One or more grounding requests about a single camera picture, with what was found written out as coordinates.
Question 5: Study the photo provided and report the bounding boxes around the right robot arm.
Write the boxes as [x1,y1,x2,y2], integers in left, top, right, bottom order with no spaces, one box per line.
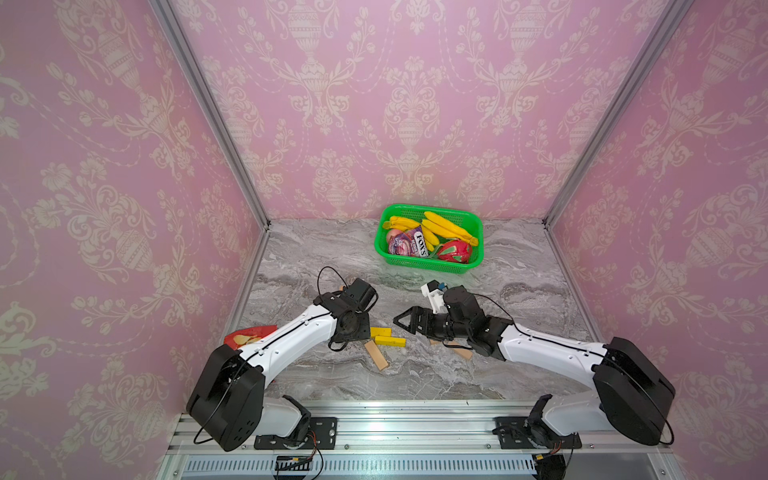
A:
[393,281,676,450]

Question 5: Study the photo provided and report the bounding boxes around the yellow block lower right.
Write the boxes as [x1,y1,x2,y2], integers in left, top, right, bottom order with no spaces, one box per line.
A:
[374,336,406,348]

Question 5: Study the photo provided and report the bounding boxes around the red snack bag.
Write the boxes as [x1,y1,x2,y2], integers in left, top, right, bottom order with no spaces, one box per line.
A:
[224,325,277,350]

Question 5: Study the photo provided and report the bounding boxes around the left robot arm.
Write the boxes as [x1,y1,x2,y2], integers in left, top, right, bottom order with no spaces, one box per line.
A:
[187,279,378,452]

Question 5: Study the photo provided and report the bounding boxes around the natural block right cluster bottom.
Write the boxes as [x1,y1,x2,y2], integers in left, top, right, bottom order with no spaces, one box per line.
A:
[452,348,473,360]

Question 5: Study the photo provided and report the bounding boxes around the red dragon fruit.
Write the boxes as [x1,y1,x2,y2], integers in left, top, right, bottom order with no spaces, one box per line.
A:
[436,239,473,264]

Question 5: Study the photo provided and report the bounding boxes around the natural wooden block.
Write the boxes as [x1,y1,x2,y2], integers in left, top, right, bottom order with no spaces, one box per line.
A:
[364,340,389,371]

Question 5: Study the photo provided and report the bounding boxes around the banana bunch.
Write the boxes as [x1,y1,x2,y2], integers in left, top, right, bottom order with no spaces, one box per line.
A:
[382,216,421,232]
[422,211,479,247]

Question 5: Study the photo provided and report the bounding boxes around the purple snack packet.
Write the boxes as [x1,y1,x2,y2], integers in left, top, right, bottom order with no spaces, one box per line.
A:
[386,227,429,258]

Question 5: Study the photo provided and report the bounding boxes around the yellow block upper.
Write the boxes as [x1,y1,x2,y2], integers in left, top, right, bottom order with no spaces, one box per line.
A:
[370,327,392,338]

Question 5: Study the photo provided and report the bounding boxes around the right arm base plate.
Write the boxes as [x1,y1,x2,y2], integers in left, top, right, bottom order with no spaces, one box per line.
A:
[492,416,583,451]

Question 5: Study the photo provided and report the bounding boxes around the green plastic basket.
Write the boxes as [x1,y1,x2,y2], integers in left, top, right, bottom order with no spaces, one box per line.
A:
[374,204,485,274]

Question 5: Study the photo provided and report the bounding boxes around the banana bunch right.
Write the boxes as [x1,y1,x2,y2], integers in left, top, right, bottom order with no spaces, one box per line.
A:
[422,211,479,247]

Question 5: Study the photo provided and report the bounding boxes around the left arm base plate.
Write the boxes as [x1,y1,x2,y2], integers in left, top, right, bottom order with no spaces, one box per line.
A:
[254,417,338,450]

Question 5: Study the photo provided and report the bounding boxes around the aluminium front rail frame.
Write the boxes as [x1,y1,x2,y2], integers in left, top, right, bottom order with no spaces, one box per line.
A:
[157,400,685,479]

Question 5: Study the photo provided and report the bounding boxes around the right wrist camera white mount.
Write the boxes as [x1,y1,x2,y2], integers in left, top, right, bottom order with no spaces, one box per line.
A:
[421,280,448,314]

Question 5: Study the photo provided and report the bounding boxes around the banana bunch left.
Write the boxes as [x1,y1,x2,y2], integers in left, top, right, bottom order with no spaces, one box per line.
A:
[382,216,421,232]

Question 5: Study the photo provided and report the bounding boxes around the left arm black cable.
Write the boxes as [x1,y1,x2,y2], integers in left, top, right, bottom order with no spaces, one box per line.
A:
[316,265,349,298]

